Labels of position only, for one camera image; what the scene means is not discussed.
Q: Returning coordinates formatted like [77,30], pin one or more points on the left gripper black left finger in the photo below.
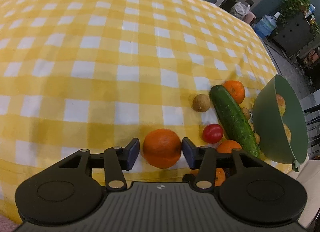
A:
[75,186]

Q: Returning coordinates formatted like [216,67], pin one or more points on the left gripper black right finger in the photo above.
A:
[254,192]

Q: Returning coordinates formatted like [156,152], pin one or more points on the small orange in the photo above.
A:
[227,146]

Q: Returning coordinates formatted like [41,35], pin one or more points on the green plastic bowl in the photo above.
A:
[268,123]

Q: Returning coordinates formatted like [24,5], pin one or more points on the red tomato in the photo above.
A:
[212,133]

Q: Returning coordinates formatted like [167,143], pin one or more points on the green cucumber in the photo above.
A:
[232,118]

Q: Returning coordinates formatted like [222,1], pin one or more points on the large orange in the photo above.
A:
[162,148]

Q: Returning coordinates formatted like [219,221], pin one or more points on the brown round kiwi fruit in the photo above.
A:
[201,103]

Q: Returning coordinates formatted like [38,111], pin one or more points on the orange under gripper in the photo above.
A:
[220,176]

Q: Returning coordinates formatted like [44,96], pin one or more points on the yellow green apple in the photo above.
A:
[288,133]

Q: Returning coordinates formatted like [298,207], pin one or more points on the small brown longan fruit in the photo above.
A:
[246,113]

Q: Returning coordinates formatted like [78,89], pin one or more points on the red yellow apple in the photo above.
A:
[281,104]

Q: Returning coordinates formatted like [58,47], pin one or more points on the yellow white checkered tablecloth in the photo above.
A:
[96,73]

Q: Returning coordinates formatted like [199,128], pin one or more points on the blue water jug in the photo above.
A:
[266,25]

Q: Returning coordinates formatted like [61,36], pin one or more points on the dark grey drawer cabinet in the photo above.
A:
[294,35]

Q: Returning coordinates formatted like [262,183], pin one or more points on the pink small heater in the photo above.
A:
[249,18]

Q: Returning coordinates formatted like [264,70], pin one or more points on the white plastic bag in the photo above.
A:
[240,10]

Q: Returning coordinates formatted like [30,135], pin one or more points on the green trailing ivy plant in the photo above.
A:
[290,8]

